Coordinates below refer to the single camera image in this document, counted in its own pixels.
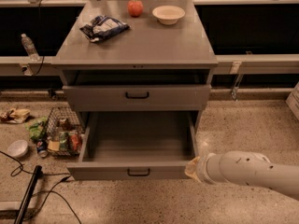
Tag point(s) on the black pole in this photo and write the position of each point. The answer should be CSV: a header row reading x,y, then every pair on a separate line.
x,y
28,195

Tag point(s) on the red apple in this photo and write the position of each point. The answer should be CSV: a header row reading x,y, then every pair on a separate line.
x,y
135,8

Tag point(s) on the wire basket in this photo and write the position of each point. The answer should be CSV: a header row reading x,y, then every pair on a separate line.
x,y
53,130

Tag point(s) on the green snack bag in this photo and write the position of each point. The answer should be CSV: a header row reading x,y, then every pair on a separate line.
x,y
37,128

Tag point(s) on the white bowl on cabinet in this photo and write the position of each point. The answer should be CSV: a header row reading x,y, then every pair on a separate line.
x,y
168,15

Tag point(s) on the grey drawer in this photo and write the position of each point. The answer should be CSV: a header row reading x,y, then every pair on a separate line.
x,y
167,97
137,145

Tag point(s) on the crumpled yellow wrapper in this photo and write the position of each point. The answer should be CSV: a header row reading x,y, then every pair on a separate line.
x,y
14,115

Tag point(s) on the green can in basket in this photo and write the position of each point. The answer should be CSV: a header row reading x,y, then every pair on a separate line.
x,y
63,140

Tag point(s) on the grey drawer cabinet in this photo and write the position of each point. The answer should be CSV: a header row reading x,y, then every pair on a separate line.
x,y
147,53

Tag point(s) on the red snack bag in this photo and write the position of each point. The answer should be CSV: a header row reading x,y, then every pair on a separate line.
x,y
75,141

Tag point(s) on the grey top drawer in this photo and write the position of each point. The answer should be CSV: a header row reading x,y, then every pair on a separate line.
x,y
167,97

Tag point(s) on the brown can in basket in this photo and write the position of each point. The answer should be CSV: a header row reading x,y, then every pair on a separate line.
x,y
64,123

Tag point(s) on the blue white chip bag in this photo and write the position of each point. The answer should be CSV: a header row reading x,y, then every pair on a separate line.
x,y
102,28

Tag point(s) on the clear plastic water bottle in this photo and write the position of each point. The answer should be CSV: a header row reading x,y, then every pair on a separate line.
x,y
30,48

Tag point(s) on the cardboard box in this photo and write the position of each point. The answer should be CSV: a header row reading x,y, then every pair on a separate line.
x,y
293,101

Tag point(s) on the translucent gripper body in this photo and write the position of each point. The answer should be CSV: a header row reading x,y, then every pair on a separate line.
x,y
203,169

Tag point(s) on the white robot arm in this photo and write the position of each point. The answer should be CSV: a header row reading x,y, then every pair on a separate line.
x,y
245,169

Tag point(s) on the blue soda can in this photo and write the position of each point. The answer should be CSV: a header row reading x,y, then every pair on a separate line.
x,y
42,148

